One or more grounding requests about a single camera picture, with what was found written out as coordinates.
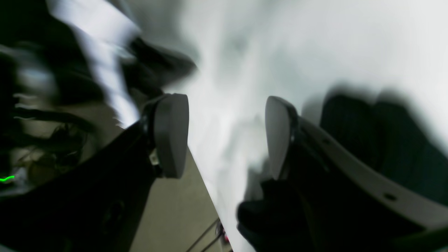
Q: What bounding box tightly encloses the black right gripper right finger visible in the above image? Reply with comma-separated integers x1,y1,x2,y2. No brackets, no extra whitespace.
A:
265,96,448,230

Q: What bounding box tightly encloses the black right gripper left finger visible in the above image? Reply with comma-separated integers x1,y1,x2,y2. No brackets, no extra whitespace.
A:
141,93,189,179

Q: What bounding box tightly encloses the black T-shirt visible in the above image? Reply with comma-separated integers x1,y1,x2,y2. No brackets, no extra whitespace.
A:
320,95,448,205

